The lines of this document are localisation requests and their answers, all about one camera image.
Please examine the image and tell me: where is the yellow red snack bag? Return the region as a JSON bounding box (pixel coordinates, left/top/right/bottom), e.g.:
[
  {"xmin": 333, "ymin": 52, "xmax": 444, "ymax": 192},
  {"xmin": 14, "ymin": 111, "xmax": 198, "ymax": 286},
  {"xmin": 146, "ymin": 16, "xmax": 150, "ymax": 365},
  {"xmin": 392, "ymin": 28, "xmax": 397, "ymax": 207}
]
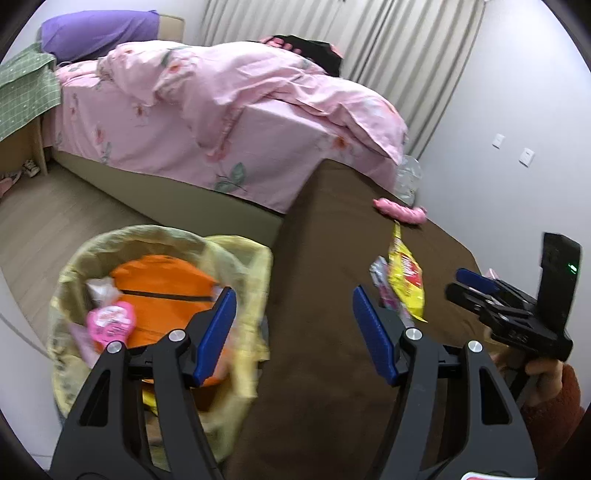
[{"xmin": 388, "ymin": 222, "xmax": 426, "ymax": 323}]

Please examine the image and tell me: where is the colourful cartoon snack bag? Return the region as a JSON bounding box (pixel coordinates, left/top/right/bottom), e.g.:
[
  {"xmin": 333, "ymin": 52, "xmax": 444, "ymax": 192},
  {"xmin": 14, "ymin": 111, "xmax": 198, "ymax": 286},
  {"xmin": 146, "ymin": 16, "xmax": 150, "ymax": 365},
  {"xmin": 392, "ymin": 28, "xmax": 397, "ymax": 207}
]
[{"xmin": 370, "ymin": 256, "xmax": 415, "ymax": 328}]

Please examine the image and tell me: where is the pink cartoon blister pack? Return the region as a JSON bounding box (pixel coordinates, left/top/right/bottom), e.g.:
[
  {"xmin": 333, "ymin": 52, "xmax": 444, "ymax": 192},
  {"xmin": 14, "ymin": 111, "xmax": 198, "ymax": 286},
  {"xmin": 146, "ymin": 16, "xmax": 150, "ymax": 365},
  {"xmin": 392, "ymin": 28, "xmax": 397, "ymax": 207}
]
[{"xmin": 86, "ymin": 301, "xmax": 136, "ymax": 353}]

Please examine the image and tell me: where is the orange snack bag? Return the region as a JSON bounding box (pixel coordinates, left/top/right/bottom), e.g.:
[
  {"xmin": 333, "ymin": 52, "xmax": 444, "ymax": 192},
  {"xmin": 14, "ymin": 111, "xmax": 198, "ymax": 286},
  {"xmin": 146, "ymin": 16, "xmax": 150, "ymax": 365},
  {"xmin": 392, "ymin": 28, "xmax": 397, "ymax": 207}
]
[{"xmin": 110, "ymin": 255, "xmax": 221, "ymax": 348}]

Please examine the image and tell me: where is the yellow trash bag bin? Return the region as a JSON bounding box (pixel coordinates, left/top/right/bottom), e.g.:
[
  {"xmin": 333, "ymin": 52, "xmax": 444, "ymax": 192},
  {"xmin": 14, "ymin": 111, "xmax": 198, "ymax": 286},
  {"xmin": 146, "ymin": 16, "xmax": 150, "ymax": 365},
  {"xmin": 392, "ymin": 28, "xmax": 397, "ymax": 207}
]
[{"xmin": 47, "ymin": 225, "xmax": 273, "ymax": 461}]

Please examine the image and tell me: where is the person right hand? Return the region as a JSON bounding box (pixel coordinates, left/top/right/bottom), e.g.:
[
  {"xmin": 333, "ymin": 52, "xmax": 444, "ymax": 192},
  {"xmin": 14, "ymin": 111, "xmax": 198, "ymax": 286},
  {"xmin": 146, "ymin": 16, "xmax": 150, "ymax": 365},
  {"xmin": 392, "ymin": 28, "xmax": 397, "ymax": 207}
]
[{"xmin": 491, "ymin": 349, "xmax": 564, "ymax": 407}]

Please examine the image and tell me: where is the pink cylindrical cup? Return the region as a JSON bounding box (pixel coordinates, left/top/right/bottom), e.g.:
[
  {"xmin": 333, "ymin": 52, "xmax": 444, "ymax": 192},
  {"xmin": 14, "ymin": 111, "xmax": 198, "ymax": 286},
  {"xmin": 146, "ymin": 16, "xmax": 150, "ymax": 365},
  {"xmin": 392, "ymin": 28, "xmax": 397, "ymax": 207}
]
[{"xmin": 485, "ymin": 268, "xmax": 499, "ymax": 279}]

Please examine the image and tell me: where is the white plastic bag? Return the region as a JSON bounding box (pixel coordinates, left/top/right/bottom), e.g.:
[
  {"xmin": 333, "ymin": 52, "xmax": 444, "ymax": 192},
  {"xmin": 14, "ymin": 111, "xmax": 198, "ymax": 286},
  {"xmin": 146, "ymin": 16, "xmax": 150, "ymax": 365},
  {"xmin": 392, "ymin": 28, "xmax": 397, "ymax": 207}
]
[{"xmin": 394, "ymin": 155, "xmax": 422, "ymax": 207}]

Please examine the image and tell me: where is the beige striped curtain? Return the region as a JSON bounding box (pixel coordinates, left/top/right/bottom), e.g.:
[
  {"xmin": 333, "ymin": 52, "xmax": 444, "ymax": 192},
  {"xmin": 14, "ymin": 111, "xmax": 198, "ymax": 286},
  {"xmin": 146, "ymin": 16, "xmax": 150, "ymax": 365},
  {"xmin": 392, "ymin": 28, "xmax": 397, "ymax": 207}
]
[{"xmin": 198, "ymin": 0, "xmax": 486, "ymax": 158}]

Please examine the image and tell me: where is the black pink garment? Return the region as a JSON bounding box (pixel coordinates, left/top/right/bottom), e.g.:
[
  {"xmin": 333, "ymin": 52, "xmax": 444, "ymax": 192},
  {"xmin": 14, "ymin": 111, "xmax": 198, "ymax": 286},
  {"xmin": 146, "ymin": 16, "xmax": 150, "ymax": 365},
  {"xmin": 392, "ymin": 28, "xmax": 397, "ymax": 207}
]
[{"xmin": 260, "ymin": 35, "xmax": 344, "ymax": 77}]

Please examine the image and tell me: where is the pink slipper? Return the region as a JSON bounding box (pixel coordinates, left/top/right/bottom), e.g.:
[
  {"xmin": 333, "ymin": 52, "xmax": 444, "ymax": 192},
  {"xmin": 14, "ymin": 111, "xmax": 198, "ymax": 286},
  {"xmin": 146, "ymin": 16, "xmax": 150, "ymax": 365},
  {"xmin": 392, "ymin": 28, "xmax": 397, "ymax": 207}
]
[{"xmin": 0, "ymin": 170, "xmax": 22, "ymax": 199}]

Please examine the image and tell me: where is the white sneaker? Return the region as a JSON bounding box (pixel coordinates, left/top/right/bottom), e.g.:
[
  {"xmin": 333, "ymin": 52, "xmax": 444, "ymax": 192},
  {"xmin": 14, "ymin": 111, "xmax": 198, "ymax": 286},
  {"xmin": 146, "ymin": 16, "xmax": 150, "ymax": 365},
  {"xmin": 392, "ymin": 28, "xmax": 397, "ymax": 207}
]
[{"xmin": 22, "ymin": 159, "xmax": 41, "ymax": 178}]

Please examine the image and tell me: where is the pink floral bed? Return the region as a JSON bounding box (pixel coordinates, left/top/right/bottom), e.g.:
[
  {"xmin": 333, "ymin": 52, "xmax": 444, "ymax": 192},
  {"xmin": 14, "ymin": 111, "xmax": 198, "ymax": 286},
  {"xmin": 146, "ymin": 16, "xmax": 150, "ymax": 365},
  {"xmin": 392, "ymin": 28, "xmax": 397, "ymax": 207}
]
[{"xmin": 43, "ymin": 40, "xmax": 407, "ymax": 214}]

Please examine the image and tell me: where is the wooden nightstand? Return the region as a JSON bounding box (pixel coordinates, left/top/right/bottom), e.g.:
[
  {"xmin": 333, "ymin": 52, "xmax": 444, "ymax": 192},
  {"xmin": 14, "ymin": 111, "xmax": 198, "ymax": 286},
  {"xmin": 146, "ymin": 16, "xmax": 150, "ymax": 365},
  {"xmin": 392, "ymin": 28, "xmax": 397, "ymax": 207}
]
[{"xmin": 0, "ymin": 117, "xmax": 48, "ymax": 176}]

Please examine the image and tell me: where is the pink floral duvet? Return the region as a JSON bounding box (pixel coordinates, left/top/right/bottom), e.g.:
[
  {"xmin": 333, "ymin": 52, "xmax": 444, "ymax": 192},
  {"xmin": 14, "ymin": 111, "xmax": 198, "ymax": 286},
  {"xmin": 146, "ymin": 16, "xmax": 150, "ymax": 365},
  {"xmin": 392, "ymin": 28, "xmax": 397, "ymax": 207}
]
[{"xmin": 96, "ymin": 40, "xmax": 407, "ymax": 164}]

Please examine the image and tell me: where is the green checked cloth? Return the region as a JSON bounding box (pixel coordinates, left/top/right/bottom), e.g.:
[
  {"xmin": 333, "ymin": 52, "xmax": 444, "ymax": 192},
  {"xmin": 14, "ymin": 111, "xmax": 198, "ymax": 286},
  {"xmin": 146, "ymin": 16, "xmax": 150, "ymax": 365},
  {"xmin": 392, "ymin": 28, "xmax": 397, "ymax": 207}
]
[{"xmin": 0, "ymin": 42, "xmax": 61, "ymax": 141}]

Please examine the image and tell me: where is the beige headboard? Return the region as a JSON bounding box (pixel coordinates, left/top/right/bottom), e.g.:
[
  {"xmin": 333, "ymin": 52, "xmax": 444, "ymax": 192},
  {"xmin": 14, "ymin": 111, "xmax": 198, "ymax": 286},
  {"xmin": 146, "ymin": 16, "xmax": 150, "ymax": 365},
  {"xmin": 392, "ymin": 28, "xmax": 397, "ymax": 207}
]
[{"xmin": 157, "ymin": 14, "xmax": 185, "ymax": 42}]

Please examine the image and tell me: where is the purple pillow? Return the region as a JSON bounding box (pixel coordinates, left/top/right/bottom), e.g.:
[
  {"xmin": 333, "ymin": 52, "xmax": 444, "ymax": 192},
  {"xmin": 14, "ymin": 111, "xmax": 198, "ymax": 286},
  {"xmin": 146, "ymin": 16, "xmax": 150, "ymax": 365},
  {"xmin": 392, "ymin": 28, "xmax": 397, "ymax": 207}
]
[{"xmin": 40, "ymin": 10, "xmax": 160, "ymax": 62}]

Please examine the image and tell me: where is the wall switch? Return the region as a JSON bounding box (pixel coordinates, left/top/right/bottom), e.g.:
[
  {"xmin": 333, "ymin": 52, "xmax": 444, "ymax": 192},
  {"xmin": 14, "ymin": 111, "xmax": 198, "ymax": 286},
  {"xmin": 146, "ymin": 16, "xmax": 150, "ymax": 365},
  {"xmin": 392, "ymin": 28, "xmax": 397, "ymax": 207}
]
[
  {"xmin": 492, "ymin": 134, "xmax": 505, "ymax": 149},
  {"xmin": 519, "ymin": 148, "xmax": 535, "ymax": 168}
]

